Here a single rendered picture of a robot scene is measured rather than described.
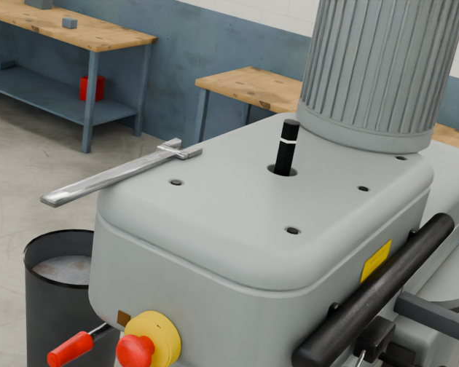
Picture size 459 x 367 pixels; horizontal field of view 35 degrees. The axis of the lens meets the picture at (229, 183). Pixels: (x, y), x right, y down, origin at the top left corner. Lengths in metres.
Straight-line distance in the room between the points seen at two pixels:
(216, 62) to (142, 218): 5.23
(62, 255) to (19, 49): 4.22
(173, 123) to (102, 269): 5.51
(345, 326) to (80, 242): 2.70
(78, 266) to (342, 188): 2.55
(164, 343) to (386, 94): 0.45
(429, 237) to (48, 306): 2.26
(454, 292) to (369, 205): 0.62
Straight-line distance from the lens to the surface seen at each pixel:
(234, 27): 5.81
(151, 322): 0.74
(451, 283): 1.46
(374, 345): 0.97
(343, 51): 0.98
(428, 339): 1.33
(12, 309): 3.94
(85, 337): 0.84
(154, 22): 6.25
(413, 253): 0.95
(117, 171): 0.78
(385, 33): 0.97
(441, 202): 1.31
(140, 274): 0.75
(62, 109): 6.15
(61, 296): 3.02
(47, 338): 3.18
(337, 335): 0.75
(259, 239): 0.70
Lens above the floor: 2.20
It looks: 23 degrees down
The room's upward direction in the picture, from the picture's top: 10 degrees clockwise
